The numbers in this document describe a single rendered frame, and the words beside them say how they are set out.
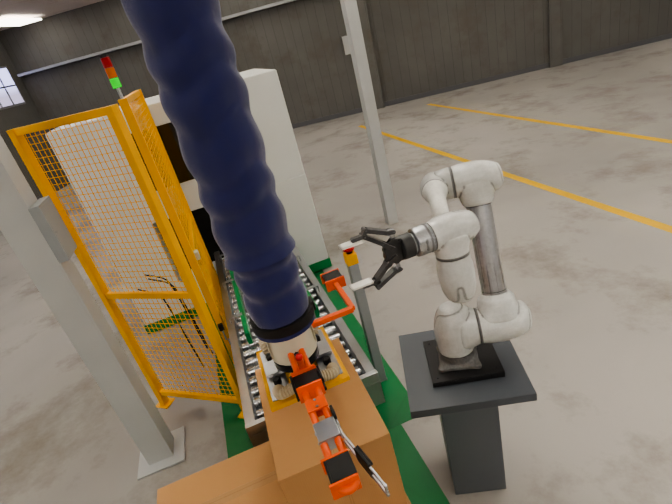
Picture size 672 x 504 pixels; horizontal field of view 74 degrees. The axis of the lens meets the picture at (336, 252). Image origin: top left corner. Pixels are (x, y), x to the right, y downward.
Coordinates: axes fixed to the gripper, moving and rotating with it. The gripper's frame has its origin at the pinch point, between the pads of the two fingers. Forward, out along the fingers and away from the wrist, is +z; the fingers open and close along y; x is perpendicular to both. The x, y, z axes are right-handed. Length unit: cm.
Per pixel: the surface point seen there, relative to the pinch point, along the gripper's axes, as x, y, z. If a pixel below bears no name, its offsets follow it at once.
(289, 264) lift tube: 19.8, 2.4, 14.3
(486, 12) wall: 934, -1, -691
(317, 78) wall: 1079, 49, -286
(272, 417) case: 24, 63, 38
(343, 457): -31.9, 32.1, 20.5
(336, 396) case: 21, 63, 13
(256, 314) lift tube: 19.3, 15.1, 29.6
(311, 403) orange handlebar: -9.2, 33.1, 23.0
